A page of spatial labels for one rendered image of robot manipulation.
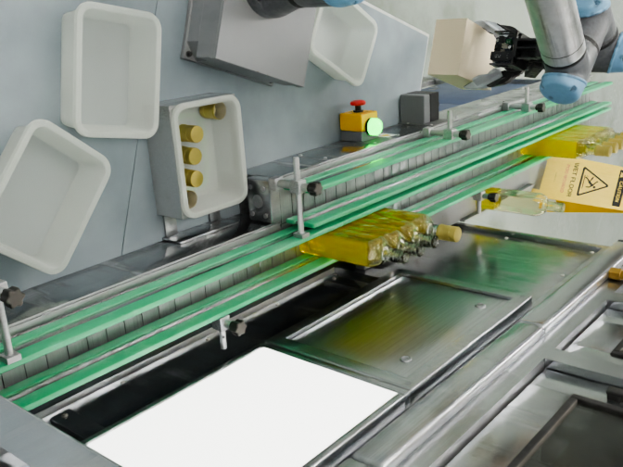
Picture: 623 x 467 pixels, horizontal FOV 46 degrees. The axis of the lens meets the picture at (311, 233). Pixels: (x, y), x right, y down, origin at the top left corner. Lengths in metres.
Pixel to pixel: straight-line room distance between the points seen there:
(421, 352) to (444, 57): 0.65
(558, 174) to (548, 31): 3.62
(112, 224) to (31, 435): 0.91
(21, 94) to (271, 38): 0.52
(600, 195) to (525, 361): 3.48
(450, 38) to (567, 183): 3.29
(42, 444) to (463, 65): 1.28
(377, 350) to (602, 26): 0.71
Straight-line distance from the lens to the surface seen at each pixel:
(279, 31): 1.58
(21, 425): 0.60
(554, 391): 1.38
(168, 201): 1.47
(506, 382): 1.35
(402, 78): 2.13
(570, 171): 4.90
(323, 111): 1.85
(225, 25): 1.47
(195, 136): 1.47
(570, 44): 1.34
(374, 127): 1.86
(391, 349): 1.40
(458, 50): 1.64
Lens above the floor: 1.92
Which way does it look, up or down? 39 degrees down
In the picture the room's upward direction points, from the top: 101 degrees clockwise
